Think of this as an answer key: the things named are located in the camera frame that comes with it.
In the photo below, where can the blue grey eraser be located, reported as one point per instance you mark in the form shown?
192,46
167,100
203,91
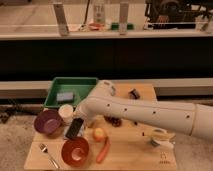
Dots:
63,97

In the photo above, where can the purple bowl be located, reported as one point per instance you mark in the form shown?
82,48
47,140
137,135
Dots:
48,121

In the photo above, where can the white cup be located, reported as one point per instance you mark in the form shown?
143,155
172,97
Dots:
157,143

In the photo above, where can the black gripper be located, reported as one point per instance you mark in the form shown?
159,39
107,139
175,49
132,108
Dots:
74,128

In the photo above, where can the black machine background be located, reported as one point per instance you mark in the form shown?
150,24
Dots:
180,14

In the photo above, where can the grey metal post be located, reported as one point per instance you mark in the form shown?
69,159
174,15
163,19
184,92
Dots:
60,17
123,16

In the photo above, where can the grey metal post right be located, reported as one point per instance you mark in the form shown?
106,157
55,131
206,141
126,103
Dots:
123,16

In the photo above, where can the wooden cutting board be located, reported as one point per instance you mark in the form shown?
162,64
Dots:
130,150

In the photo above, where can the green plastic tray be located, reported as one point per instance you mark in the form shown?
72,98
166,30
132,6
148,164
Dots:
79,86

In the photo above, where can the orange carrot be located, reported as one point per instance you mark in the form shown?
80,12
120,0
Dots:
104,151

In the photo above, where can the small dark toy object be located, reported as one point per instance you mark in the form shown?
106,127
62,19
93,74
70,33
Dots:
134,94

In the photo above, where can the yellow apple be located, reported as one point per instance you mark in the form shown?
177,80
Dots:
99,134

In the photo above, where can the dark grape bunch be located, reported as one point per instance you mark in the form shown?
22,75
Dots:
116,122

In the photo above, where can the green object on shelf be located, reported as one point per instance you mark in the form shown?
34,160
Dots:
117,26

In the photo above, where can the grey metal post left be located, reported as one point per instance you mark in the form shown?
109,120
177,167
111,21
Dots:
60,17

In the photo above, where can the red bowl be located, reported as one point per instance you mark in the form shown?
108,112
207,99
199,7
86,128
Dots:
75,152

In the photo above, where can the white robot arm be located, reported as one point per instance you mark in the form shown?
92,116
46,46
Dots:
188,118

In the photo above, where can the silver fork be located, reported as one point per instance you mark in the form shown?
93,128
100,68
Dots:
44,149

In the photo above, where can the red object on shelf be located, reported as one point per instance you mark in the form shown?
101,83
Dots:
96,26

